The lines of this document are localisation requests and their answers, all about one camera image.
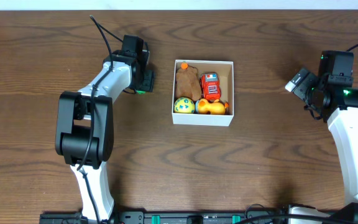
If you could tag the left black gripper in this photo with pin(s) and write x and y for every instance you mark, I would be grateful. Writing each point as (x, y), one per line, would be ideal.
(148, 81)

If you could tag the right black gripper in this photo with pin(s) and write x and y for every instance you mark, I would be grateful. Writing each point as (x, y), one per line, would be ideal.
(316, 99)

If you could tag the green round toy disc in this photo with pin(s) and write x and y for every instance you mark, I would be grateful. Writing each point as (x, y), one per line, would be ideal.
(140, 92)

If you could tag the brown plush bear toy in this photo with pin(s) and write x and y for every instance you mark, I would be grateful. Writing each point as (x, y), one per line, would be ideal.
(187, 83)

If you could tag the yellow ball with letters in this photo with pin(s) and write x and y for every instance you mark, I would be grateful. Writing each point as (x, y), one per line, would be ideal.
(184, 105)

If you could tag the red toy fire truck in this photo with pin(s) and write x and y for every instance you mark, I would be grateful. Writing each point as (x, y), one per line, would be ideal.
(210, 86)

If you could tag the yellow rubber duck toy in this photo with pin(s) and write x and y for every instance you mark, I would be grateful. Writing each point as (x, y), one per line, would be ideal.
(203, 106)

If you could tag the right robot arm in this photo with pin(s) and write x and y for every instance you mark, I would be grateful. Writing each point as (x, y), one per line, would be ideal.
(343, 125)

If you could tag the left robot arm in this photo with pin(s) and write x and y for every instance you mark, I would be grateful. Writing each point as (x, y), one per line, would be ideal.
(85, 127)

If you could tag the white cardboard box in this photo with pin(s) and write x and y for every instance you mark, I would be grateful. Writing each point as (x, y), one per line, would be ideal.
(225, 71)

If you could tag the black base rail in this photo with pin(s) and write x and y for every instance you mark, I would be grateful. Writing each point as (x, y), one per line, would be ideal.
(137, 217)

